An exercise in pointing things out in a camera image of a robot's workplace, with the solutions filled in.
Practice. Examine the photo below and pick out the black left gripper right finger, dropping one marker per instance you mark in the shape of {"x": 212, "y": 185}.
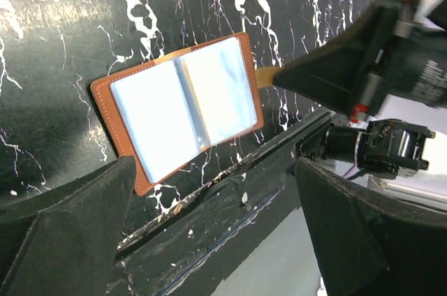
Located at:
{"x": 367, "y": 243}

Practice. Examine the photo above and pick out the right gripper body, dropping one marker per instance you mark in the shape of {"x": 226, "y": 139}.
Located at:
{"x": 406, "y": 56}

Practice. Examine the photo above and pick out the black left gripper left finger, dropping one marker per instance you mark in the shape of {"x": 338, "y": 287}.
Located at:
{"x": 64, "y": 241}

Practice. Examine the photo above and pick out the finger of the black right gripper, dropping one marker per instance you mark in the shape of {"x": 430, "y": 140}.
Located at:
{"x": 348, "y": 48}
{"x": 327, "y": 76}

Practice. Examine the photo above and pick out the brown leather card holder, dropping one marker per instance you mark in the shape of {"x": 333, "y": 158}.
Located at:
{"x": 169, "y": 110}

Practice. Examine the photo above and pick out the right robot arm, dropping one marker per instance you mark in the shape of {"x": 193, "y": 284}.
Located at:
{"x": 386, "y": 148}

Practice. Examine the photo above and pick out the black base frame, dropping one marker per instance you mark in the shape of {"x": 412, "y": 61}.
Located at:
{"x": 206, "y": 242}

